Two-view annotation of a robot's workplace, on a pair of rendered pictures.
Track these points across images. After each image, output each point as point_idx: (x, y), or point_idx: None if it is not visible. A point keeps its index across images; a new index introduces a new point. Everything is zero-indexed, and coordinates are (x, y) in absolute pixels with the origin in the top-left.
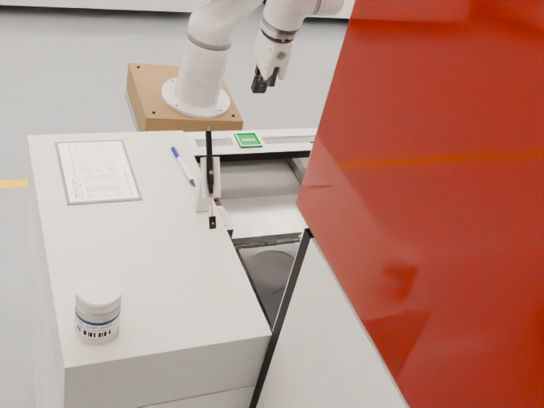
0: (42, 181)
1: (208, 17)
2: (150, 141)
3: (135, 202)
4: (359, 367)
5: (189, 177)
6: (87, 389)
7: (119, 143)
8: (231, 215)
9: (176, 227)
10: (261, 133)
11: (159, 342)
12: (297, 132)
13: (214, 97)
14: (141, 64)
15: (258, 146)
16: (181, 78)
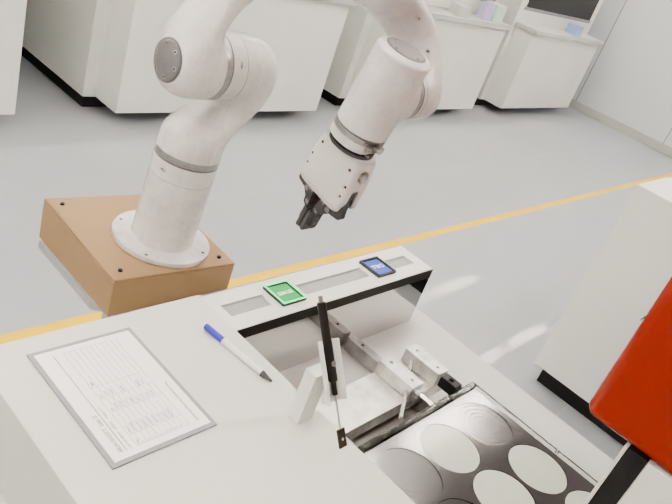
0: (46, 435)
1: (195, 127)
2: (167, 321)
3: (210, 432)
4: None
5: (257, 369)
6: None
7: (128, 335)
8: None
9: (288, 458)
10: (291, 280)
11: None
12: (328, 270)
13: (194, 236)
14: (63, 199)
15: (302, 299)
16: (150, 216)
